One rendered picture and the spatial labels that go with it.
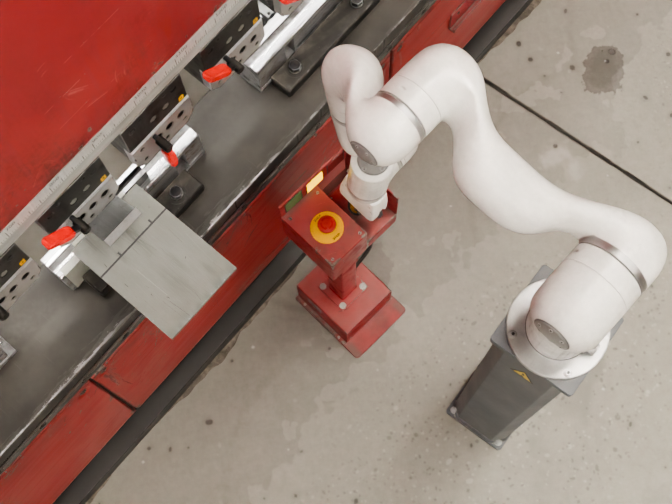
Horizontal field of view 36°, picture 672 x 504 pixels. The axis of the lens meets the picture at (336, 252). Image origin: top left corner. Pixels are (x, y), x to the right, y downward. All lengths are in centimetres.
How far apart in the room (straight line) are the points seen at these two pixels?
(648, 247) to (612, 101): 170
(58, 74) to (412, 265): 166
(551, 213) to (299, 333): 150
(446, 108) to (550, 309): 34
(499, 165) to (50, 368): 101
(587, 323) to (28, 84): 86
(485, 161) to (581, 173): 162
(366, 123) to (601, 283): 41
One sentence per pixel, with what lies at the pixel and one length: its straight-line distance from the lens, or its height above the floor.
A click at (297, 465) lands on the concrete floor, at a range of 292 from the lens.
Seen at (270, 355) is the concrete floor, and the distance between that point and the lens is 296.
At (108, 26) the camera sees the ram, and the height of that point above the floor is 154.
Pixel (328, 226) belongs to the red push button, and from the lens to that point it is 220.
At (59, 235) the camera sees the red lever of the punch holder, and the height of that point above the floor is 122.
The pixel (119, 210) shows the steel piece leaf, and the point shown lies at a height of 102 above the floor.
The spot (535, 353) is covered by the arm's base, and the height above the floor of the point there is 101.
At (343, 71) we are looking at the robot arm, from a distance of 166.
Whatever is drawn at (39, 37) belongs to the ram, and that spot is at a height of 165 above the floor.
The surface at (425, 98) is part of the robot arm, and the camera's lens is 158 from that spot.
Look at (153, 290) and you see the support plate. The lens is 200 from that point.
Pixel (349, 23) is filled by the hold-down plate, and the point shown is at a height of 91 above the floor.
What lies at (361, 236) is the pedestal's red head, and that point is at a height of 78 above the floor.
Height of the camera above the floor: 290
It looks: 74 degrees down
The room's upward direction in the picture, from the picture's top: 4 degrees counter-clockwise
